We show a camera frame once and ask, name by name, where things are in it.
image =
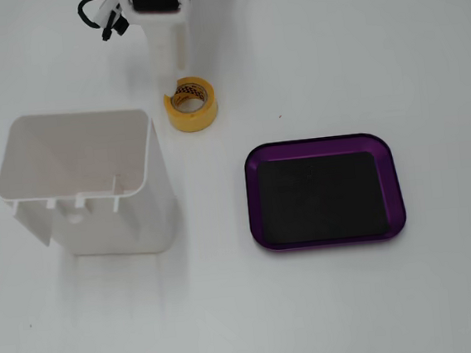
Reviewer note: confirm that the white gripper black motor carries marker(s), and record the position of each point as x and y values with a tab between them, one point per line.
161	29

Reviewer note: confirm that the yellow tape roll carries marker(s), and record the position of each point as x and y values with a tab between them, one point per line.
196	119

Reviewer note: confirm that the white plastic box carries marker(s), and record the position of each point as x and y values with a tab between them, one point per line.
91	148

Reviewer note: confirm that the black tray mat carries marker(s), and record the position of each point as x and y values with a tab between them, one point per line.
321	201

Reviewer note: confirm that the purple metal tray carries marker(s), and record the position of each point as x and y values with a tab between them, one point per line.
391	178

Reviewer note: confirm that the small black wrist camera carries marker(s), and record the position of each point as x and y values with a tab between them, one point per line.
114	23

